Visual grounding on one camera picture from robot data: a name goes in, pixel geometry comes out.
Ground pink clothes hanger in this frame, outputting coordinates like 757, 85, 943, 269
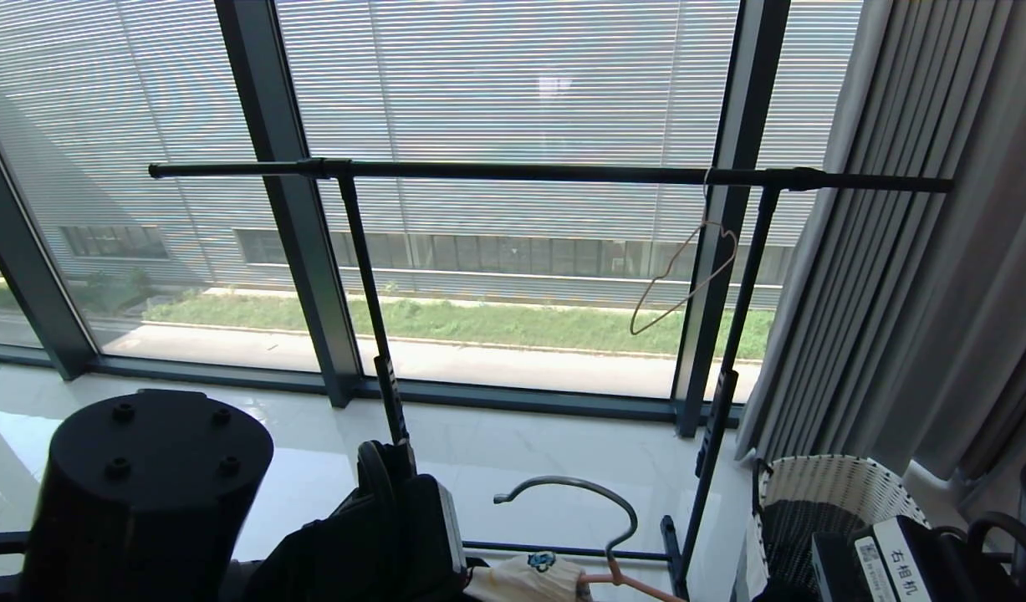
493, 475, 689, 602
629, 167, 740, 338

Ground cream printed garment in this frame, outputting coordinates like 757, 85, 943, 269
462, 552, 594, 602

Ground black clothes rack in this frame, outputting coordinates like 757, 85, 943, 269
149, 159, 955, 599

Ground white laundry basket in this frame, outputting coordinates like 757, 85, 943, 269
745, 454, 933, 602

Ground window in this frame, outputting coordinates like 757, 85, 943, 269
0, 0, 865, 437

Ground beige curtain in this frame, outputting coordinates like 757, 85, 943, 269
734, 0, 1026, 507

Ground black cable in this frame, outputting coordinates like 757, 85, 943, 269
967, 512, 1026, 579
356, 441, 417, 504

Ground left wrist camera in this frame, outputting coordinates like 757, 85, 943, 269
333, 468, 468, 599

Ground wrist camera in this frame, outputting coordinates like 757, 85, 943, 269
333, 468, 468, 599
812, 516, 986, 602

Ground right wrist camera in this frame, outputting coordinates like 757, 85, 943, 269
812, 516, 986, 602

